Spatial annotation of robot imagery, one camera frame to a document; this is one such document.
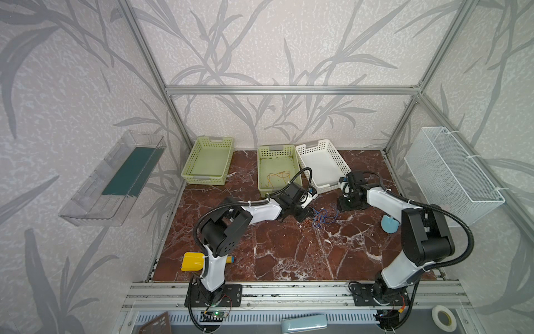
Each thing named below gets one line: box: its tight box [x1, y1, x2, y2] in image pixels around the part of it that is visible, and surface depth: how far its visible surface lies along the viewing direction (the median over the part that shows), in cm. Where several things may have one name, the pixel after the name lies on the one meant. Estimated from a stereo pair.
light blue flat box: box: [280, 313, 328, 334], surface depth 66 cm
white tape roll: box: [431, 304, 457, 332], surface depth 70 cm
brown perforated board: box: [138, 311, 172, 334], surface depth 69 cm
